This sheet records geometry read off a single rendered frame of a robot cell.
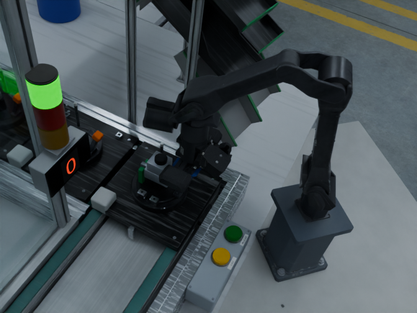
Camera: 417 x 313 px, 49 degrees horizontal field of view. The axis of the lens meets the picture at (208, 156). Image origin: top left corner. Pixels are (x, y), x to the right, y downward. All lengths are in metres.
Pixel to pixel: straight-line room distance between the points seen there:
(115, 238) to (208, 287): 0.26
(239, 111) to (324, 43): 2.33
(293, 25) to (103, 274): 2.88
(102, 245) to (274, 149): 0.62
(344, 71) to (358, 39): 2.95
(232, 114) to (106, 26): 0.77
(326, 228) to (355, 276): 0.25
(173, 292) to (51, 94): 0.51
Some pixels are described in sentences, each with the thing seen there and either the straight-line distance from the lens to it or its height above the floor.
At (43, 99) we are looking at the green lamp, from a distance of 0.77.
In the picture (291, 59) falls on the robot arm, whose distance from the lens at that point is 0.78.
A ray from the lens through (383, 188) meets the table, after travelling 1.47.
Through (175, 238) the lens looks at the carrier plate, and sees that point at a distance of 1.07.
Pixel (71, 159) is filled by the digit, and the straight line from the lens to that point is 0.89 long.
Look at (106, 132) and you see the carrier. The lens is 1.27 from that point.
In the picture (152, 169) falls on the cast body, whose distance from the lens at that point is 1.06.
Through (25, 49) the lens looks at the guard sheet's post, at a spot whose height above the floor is 1.46.
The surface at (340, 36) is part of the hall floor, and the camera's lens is 3.70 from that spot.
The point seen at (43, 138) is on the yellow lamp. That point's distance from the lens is 0.84.
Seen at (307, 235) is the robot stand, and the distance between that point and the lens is 1.03.
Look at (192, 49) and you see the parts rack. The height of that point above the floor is 1.26.
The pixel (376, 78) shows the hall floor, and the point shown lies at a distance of 3.41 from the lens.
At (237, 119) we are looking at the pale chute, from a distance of 1.27.
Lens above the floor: 1.90
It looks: 49 degrees down
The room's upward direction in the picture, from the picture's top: 10 degrees clockwise
